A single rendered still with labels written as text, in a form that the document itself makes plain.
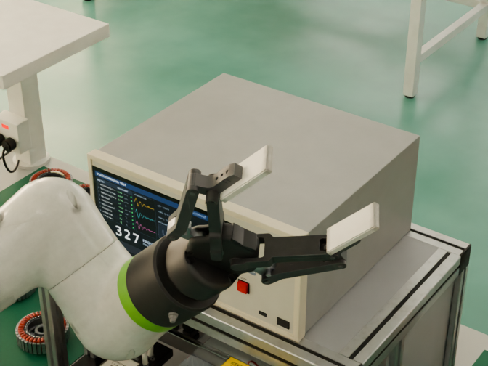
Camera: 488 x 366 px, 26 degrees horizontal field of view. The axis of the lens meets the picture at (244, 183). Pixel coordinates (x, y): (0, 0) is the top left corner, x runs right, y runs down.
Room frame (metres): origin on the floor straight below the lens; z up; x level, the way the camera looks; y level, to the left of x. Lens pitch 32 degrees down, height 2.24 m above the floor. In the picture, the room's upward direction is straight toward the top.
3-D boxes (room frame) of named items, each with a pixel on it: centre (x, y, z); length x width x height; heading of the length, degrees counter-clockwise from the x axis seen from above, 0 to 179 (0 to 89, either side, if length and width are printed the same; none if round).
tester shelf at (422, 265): (1.59, -0.01, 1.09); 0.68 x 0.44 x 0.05; 55
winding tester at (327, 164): (1.58, -0.02, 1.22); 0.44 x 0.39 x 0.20; 55
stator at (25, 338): (1.74, 0.43, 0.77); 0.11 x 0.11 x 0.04
